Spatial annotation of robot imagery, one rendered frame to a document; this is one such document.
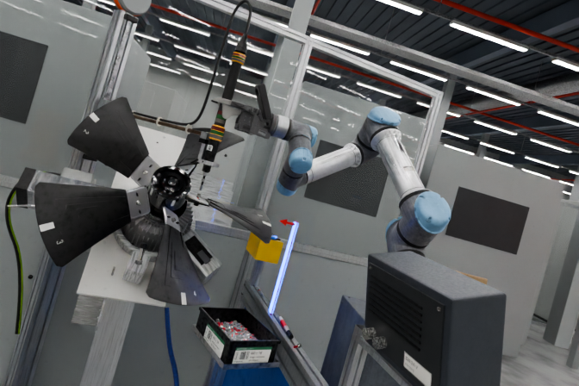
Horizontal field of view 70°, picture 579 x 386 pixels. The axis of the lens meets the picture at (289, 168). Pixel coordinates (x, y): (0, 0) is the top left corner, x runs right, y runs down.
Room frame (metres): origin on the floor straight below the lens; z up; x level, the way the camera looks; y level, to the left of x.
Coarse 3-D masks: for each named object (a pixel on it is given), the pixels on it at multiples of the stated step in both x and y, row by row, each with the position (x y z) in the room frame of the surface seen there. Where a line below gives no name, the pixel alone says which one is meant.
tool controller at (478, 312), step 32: (384, 256) 0.85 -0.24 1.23; (416, 256) 0.86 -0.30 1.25; (384, 288) 0.80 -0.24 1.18; (416, 288) 0.71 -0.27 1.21; (448, 288) 0.68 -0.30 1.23; (480, 288) 0.68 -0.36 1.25; (384, 320) 0.80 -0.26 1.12; (416, 320) 0.70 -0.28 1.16; (448, 320) 0.64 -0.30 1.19; (480, 320) 0.65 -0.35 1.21; (384, 352) 0.80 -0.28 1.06; (416, 352) 0.71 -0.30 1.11; (448, 352) 0.64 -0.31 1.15; (480, 352) 0.66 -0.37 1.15; (416, 384) 0.71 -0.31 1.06; (448, 384) 0.64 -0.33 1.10; (480, 384) 0.66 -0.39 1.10
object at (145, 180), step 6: (144, 162) 1.29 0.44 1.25; (150, 162) 1.29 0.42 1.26; (138, 168) 1.29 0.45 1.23; (144, 168) 1.29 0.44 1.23; (150, 168) 1.29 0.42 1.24; (156, 168) 1.28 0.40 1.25; (132, 174) 1.30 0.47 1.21; (138, 174) 1.29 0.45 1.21; (150, 174) 1.29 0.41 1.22; (144, 180) 1.29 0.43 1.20
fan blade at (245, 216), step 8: (208, 200) 1.33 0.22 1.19; (216, 208) 1.28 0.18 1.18; (224, 208) 1.32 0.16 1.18; (232, 208) 1.36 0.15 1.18; (240, 208) 1.42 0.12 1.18; (248, 208) 1.46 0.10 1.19; (232, 216) 1.28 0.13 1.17; (240, 216) 1.32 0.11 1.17; (248, 216) 1.35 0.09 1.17; (256, 216) 1.39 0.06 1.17; (264, 216) 1.43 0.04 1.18; (240, 224) 1.27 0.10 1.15; (248, 224) 1.30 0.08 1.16; (256, 224) 1.33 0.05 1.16; (264, 224) 1.37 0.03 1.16; (256, 232) 1.29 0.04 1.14; (264, 232) 1.32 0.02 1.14; (264, 240) 1.28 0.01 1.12
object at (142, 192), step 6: (132, 192) 1.20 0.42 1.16; (138, 192) 1.21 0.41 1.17; (144, 192) 1.23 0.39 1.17; (132, 198) 1.21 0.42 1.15; (138, 198) 1.22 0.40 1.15; (144, 198) 1.23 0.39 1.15; (132, 204) 1.21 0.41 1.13; (144, 204) 1.24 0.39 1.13; (132, 210) 1.22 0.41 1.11; (138, 210) 1.23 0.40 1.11; (144, 210) 1.24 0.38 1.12; (132, 216) 1.22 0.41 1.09; (138, 216) 1.23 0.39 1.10
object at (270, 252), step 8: (248, 240) 1.76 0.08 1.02; (256, 240) 1.67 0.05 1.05; (272, 240) 1.64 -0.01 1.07; (280, 240) 1.68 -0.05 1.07; (248, 248) 1.73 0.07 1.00; (256, 248) 1.64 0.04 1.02; (264, 248) 1.63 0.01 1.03; (272, 248) 1.64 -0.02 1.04; (280, 248) 1.65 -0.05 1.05; (256, 256) 1.62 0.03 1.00; (264, 256) 1.63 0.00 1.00; (272, 256) 1.65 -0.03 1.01
